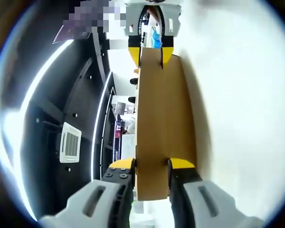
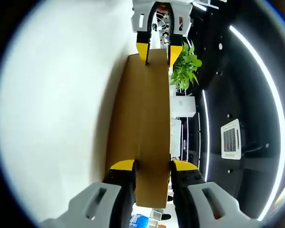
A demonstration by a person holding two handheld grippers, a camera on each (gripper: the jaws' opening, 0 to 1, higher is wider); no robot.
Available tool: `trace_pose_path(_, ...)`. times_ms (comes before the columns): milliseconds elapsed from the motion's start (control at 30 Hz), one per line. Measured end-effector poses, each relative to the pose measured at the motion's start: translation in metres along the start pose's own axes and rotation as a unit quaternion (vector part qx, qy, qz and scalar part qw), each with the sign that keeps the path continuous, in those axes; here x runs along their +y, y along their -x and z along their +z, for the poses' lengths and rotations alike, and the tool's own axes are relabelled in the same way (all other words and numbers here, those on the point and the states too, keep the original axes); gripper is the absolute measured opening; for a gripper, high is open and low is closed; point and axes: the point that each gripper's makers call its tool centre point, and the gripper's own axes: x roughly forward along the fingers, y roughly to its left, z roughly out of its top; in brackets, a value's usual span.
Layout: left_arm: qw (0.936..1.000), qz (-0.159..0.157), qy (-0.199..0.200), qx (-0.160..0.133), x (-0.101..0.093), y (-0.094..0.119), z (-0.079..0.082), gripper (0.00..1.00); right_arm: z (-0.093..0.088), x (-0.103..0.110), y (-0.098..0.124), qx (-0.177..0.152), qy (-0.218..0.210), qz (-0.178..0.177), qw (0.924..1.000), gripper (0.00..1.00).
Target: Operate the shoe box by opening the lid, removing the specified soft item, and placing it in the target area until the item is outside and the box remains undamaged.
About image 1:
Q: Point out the light blue flat packet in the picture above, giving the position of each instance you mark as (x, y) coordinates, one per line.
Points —
(156, 38)

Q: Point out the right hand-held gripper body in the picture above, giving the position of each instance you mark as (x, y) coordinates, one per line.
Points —
(173, 2)

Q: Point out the brown cardboard shoe box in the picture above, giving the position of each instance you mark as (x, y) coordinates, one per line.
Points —
(164, 118)

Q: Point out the white partition panel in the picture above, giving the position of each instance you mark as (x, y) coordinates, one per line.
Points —
(128, 145)

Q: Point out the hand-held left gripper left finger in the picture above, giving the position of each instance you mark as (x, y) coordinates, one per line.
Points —
(76, 204)

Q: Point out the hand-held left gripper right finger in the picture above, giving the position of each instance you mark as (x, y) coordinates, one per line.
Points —
(228, 209)

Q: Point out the large dark display screen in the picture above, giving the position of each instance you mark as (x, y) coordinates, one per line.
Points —
(61, 38)

